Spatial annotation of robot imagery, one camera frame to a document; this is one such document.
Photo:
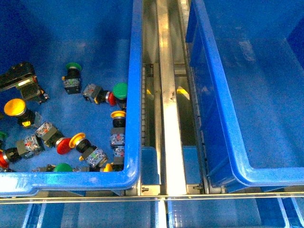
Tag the green button bottom edge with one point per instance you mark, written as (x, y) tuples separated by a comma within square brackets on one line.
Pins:
[(61, 167)]

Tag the red button lower middle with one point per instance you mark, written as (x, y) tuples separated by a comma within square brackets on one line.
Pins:
[(52, 137)]

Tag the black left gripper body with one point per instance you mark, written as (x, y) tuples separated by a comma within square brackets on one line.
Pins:
[(16, 74)]

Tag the red button by wall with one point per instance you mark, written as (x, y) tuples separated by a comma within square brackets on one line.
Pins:
[(96, 94)]

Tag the blue left plastic bin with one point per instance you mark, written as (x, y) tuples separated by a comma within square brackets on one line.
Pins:
[(105, 38)]

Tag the yellow mushroom push button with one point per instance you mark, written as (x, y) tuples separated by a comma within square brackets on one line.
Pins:
[(26, 118)]

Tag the yellow button lower middle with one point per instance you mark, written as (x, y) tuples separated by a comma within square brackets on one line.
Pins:
[(94, 156)]

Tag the green button upper middle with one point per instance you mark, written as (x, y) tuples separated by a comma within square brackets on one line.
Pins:
[(72, 81)]

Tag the blue plastic bin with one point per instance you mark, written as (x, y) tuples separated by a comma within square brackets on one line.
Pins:
[(105, 38), (248, 63)]

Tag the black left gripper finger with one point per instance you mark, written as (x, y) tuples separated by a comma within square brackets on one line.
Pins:
[(31, 91)]

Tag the yellow button bottom corner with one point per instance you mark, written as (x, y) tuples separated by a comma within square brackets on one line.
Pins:
[(118, 161)]

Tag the green button edge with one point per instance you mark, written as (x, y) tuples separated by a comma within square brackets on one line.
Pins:
[(61, 167), (3, 137)]

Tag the metal roller rack frame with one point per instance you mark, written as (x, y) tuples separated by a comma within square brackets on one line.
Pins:
[(156, 37)]

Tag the blue lower shelf bins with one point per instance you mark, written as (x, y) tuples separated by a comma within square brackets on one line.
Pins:
[(223, 213)]

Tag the green button by wall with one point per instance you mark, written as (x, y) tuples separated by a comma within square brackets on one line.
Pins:
[(120, 91)]

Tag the blue middle plastic bin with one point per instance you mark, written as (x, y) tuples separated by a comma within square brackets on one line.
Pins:
[(248, 63)]

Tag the green button left edge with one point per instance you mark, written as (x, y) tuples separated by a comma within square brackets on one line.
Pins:
[(3, 137)]

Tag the yellow button by wall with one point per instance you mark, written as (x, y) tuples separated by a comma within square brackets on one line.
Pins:
[(117, 133)]

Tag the red button left edge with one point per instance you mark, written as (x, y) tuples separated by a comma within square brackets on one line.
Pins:
[(24, 149)]

